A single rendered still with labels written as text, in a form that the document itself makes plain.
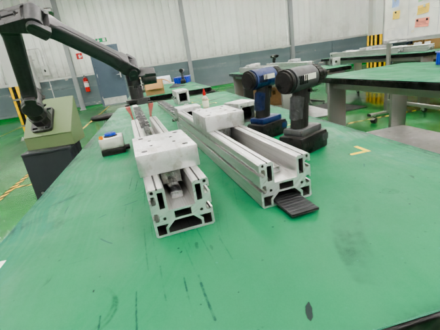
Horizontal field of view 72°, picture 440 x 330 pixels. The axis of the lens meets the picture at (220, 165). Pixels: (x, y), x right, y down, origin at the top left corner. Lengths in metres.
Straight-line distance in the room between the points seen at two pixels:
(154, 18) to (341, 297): 12.20
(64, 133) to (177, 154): 1.00
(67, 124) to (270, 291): 1.28
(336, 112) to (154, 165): 2.53
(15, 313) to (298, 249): 0.37
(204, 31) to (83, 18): 4.25
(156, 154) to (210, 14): 12.18
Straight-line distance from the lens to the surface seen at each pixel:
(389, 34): 4.38
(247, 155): 0.58
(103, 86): 12.39
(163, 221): 0.51
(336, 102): 2.94
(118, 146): 1.12
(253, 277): 0.41
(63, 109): 1.57
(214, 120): 0.81
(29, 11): 1.21
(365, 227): 0.51
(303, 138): 0.79
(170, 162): 0.55
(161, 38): 12.33
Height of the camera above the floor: 1.04
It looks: 19 degrees down
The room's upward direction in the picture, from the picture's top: 8 degrees counter-clockwise
